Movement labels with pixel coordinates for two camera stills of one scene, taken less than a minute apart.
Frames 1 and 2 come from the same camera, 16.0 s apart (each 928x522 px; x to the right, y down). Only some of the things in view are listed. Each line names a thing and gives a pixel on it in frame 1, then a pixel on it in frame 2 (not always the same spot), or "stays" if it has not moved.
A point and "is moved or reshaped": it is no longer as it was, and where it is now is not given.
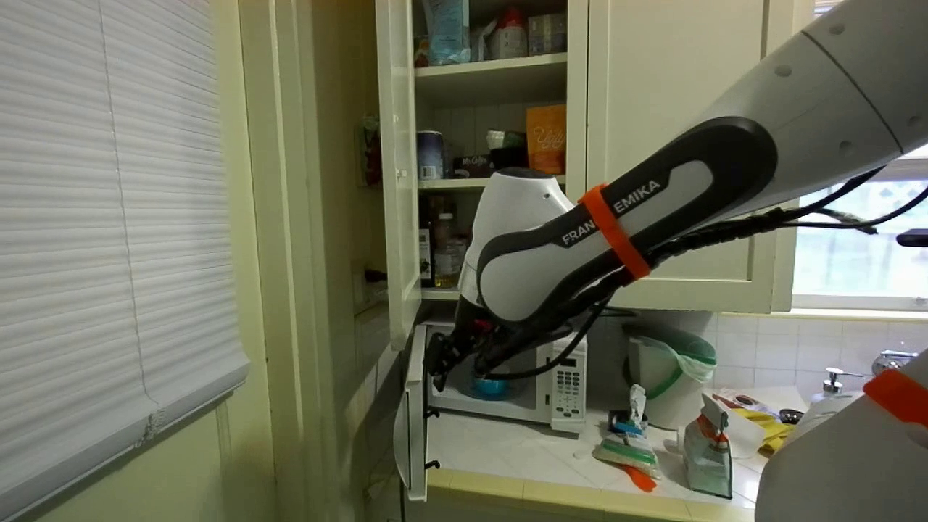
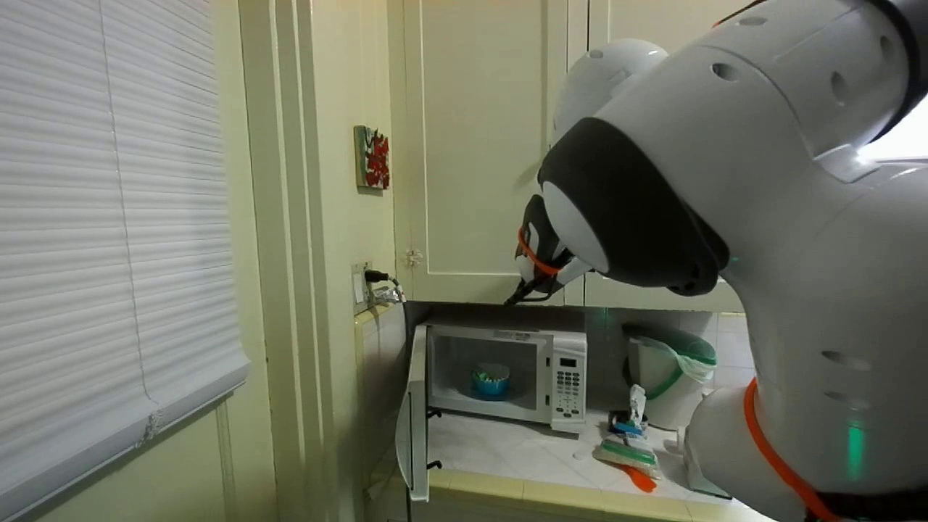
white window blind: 121,307 stays
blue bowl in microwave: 492,385 stays
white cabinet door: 399,90 is moved or reshaped
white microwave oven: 550,391 stays
